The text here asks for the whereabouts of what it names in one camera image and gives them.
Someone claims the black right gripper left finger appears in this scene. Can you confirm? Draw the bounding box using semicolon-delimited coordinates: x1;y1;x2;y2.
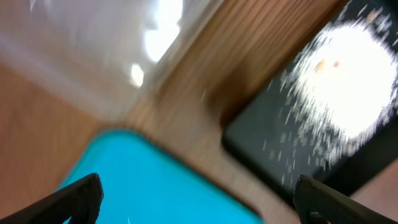
1;173;104;224

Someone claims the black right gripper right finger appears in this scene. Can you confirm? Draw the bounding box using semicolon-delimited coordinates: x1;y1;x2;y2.
294;175;397;224

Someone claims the teal plastic tray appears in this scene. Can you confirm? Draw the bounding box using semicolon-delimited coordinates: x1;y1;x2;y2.
61;129;263;224

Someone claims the black plastic tray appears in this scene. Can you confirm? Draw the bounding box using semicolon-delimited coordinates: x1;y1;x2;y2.
222;1;397;203

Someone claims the white rice pile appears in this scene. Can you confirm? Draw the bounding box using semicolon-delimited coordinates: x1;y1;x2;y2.
264;6;398;187

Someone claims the clear plastic bin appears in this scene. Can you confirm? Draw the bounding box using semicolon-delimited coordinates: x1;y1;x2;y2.
1;0;221;121

